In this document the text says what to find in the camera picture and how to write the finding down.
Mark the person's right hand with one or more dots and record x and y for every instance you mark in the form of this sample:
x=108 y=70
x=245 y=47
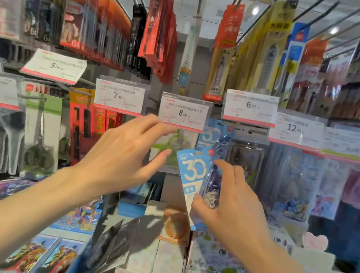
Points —
x=239 y=215

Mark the person's left hand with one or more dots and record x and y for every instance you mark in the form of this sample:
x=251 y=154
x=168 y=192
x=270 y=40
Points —
x=118 y=159

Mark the orange correction tape pack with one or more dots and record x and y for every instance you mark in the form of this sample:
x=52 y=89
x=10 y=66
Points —
x=176 y=226

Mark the blue correction tape package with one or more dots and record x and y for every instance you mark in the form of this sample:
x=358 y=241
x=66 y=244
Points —
x=210 y=136
x=191 y=170

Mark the green correction tape package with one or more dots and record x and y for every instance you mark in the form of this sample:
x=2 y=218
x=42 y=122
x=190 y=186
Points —
x=181 y=139

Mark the pile of correction tape packages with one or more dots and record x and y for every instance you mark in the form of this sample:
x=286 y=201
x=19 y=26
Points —
x=114 y=247

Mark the person's left forearm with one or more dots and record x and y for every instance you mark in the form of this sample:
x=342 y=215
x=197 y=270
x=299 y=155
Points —
x=17 y=218

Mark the orange pen set packages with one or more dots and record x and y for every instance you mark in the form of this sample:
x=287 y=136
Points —
x=79 y=125

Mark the blue cartoon card display box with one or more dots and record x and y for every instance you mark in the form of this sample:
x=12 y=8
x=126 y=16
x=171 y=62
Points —
x=35 y=255

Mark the stack of blue striped packets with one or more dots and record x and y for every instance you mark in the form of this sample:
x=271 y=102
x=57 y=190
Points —
x=137 y=192

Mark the clear blister compass package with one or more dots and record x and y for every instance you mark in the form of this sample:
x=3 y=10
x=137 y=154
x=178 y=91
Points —
x=246 y=159

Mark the row of blue stationery packs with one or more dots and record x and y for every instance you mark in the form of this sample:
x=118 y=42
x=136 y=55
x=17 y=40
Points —
x=291 y=186

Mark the pink heart figure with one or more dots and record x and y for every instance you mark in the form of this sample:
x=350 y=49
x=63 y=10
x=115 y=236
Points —
x=314 y=242

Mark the scissors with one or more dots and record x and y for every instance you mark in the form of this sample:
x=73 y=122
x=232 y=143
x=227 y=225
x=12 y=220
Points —
x=44 y=110

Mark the white pastel print box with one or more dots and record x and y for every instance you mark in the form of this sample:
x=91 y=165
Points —
x=154 y=256

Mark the clear packs of grey scissors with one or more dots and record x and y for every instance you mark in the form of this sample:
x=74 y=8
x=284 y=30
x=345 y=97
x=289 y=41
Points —
x=5 y=141

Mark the pink purple stationery packs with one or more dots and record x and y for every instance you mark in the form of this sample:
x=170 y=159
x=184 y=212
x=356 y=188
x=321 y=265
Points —
x=357 y=217

